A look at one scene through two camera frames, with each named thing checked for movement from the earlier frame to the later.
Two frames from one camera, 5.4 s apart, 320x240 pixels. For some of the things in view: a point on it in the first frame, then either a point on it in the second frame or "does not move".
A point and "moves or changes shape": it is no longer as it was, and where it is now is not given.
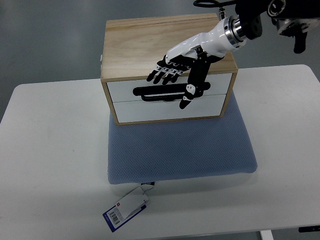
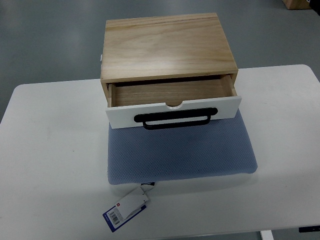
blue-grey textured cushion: (150, 152) does not move
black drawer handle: (164, 93) to (195, 113)
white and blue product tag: (126, 208) does not move
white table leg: (266, 235) does not move
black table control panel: (309, 228) does not move
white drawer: (146, 91) moves or changes shape
